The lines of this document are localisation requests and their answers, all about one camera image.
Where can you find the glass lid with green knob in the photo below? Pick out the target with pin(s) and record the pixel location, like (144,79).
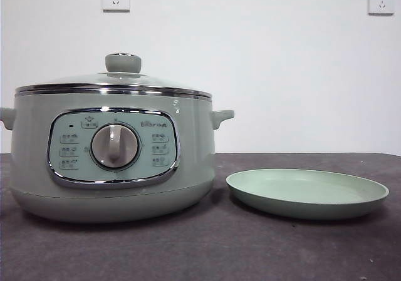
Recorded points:
(122,63)

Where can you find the pale green round plate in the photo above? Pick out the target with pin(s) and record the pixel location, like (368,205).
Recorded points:
(307,190)

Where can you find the pale green electric steamer pot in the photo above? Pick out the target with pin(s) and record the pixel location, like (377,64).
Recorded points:
(194,143)

